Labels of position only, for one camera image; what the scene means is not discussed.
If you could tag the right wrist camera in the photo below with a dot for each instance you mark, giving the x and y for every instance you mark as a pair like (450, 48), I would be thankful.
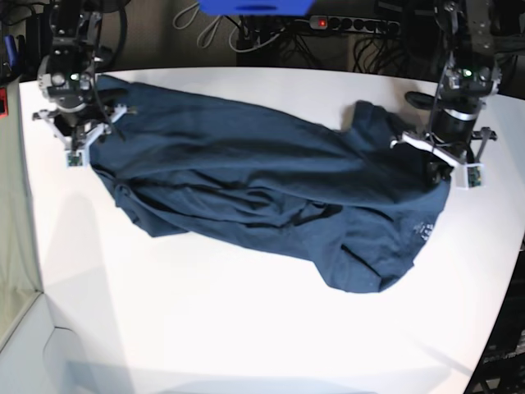
(77, 158)

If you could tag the black power strip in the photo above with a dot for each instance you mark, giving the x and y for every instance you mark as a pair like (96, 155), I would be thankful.
(346, 24)

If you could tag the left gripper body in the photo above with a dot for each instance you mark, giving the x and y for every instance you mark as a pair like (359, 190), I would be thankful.
(450, 136)

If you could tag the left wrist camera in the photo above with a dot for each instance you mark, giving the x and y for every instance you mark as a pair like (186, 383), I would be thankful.
(470, 176)

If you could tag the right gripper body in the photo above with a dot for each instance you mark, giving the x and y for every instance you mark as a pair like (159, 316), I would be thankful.
(79, 130)

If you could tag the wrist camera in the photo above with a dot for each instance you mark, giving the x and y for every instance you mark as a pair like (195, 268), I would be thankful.
(77, 158)
(470, 176)

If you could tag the blue plastic bin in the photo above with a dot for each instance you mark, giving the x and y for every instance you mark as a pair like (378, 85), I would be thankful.
(255, 7)

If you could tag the dark blue t-shirt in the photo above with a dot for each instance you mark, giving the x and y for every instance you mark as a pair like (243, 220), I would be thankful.
(262, 179)

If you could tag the red box at table edge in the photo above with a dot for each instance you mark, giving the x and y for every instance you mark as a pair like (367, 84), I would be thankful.
(3, 103)

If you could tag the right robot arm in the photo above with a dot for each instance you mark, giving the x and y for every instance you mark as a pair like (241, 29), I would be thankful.
(67, 77)

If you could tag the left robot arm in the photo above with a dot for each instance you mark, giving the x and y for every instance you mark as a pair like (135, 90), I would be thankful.
(468, 51)

